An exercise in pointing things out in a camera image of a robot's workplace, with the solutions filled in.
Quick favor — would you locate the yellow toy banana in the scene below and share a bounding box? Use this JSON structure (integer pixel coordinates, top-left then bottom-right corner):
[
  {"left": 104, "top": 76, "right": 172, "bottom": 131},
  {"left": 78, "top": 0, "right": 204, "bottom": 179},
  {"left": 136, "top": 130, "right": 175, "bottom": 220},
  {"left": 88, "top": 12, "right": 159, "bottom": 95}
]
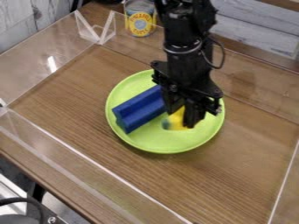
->
[{"left": 162, "top": 107, "right": 186, "bottom": 130}]

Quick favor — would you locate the green round plate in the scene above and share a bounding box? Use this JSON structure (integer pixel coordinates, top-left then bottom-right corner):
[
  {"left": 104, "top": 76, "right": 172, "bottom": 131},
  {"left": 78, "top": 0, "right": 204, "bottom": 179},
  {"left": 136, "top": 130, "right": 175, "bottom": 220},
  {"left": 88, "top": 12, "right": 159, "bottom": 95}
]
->
[{"left": 106, "top": 70, "right": 226, "bottom": 154}]

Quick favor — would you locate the blue foam block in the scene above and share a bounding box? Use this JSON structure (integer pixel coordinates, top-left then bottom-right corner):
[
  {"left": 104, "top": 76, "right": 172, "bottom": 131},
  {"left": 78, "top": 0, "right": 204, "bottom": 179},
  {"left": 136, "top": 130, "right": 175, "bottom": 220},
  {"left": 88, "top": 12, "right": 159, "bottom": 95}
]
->
[{"left": 112, "top": 85, "right": 166, "bottom": 134}]

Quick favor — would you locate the clear acrylic tray wall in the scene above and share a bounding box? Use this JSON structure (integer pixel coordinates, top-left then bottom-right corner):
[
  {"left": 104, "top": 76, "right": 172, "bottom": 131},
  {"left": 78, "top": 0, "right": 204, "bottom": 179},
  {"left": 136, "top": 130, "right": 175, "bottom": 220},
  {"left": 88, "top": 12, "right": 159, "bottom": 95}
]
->
[{"left": 0, "top": 103, "right": 192, "bottom": 224}]

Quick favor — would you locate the black cable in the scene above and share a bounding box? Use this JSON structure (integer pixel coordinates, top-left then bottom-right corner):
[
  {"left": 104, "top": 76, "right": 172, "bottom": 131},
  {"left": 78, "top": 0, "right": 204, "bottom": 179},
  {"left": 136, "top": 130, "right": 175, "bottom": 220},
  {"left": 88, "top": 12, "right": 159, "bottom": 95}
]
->
[{"left": 0, "top": 197, "right": 43, "bottom": 224}]

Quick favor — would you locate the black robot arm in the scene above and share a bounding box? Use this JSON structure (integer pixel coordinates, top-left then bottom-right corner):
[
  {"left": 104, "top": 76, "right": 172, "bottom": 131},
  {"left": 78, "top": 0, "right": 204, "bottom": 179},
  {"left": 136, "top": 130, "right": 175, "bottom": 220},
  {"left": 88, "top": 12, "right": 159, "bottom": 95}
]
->
[{"left": 151, "top": 0, "right": 223, "bottom": 129}]

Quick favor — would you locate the black metal table bracket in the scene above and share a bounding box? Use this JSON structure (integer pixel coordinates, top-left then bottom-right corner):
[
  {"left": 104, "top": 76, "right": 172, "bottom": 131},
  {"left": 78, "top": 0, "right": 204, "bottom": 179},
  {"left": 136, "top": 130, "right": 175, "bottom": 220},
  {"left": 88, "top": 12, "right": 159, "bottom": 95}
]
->
[{"left": 28, "top": 182, "right": 68, "bottom": 224}]

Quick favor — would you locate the clear acrylic corner bracket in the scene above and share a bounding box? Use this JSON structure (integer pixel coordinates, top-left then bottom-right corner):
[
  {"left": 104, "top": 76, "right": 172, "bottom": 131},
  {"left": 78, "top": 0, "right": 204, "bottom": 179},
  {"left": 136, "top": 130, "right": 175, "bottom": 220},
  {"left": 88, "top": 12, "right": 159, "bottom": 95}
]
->
[{"left": 75, "top": 10, "right": 116, "bottom": 46}]

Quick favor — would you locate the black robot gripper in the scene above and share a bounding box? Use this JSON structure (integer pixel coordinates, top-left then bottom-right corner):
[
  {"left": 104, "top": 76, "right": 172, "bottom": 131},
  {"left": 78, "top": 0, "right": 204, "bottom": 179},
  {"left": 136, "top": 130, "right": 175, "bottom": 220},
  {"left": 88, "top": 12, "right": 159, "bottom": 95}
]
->
[{"left": 151, "top": 49, "right": 223, "bottom": 129}]

